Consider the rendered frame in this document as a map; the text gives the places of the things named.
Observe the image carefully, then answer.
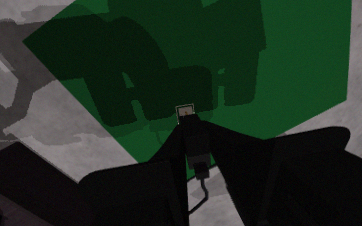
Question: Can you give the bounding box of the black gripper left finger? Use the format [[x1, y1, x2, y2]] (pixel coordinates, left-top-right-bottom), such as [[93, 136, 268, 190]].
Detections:
[[77, 124, 189, 226]]

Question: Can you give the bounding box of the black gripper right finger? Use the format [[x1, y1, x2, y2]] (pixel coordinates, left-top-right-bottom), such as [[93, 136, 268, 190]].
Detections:
[[202, 120, 351, 226]]

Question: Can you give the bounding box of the green circuit board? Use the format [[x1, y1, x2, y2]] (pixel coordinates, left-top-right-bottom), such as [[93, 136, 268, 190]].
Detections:
[[22, 0, 352, 163]]

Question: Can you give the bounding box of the black connector plug with cable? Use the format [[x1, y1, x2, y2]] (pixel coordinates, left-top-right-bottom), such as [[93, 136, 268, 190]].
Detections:
[[179, 113, 217, 215]]

